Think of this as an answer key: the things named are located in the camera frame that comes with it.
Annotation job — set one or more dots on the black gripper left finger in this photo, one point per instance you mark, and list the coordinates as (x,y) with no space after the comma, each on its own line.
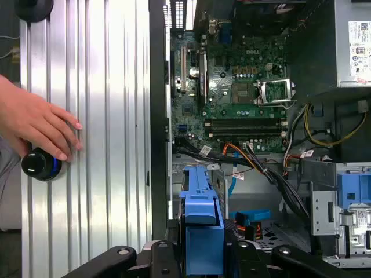
(162,260)

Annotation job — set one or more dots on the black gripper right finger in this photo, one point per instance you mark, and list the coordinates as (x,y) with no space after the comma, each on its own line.
(252,260)

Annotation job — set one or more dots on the hard disk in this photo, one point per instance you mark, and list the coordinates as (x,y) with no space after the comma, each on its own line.
(203,246)

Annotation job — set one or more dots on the black RAM slot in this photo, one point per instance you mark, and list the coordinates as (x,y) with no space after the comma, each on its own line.
(243,122)
(243,132)

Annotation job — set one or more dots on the white expansion slot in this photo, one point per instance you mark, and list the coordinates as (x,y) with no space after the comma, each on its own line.
(183,66)

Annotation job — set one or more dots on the person bare hand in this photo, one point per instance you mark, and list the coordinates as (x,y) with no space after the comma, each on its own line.
(34,121)

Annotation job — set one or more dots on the metal optical drive cage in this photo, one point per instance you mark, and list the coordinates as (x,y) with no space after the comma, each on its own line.
(321,208)

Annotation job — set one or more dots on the blue drive cage latch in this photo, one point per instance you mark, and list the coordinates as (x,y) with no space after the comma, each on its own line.
(350,188)

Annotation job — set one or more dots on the black open PC case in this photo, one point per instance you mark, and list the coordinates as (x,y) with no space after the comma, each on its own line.
(158,116)

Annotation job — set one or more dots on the CPU socket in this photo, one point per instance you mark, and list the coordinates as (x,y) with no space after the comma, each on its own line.
(243,93)

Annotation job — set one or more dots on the person light clothing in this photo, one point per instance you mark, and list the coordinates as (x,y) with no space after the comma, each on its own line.
(8,188)

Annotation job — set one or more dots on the metal socket cover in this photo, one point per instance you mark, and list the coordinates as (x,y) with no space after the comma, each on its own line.
(261,87)

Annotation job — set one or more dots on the green motherboard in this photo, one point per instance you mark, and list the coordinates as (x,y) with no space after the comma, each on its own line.
(220,87)

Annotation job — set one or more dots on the silver coin battery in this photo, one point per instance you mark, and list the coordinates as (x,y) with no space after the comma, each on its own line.
(194,72)

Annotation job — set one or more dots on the grey power supply unit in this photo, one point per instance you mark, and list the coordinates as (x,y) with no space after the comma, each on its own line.
(343,43)

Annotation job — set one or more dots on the black round knob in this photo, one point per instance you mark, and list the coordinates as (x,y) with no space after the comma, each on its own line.
(33,8)

